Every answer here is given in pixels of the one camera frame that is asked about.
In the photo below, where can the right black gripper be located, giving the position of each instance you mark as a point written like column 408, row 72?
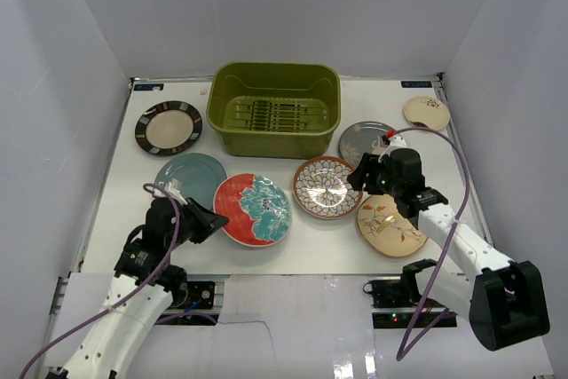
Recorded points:
column 368, row 165

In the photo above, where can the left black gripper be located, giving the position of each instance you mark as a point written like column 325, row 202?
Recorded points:
column 195, row 223

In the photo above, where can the grey reindeer plate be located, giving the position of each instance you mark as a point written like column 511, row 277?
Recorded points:
column 361, row 138

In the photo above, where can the blue-grey ceramic plate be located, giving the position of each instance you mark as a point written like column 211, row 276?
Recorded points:
column 200, row 176

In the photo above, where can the brown rimmed petal pattern plate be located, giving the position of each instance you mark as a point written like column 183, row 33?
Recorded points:
column 321, row 188

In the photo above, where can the cream bird pattern plate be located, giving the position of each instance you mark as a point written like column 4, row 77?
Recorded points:
column 383, row 227

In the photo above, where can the red and teal floral plate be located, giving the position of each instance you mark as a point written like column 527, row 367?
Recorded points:
column 259, row 212

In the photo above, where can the small cream floral plate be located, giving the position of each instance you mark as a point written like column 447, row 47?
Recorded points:
column 427, row 111

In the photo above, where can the dark rimmed cream plate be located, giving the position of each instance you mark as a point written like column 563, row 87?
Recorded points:
column 168, row 128

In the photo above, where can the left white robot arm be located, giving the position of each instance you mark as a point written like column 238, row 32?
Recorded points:
column 144, row 285

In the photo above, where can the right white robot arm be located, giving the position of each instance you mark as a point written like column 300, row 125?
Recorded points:
column 503, row 300

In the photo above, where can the olive green plastic bin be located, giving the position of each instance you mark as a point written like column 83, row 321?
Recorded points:
column 275, row 110

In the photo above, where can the right blue label sticker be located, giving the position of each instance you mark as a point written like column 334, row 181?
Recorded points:
column 416, row 84

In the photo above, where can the blue label sticker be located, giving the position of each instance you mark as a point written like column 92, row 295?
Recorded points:
column 148, row 87
column 416, row 84

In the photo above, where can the left blue label sticker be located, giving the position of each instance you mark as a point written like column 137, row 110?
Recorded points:
column 148, row 87

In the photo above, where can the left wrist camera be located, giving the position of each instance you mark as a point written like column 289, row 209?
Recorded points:
column 173, row 188

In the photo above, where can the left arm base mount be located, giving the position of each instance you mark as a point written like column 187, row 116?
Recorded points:
column 194, row 296

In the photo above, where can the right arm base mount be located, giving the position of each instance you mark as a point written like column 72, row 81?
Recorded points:
column 394, row 301

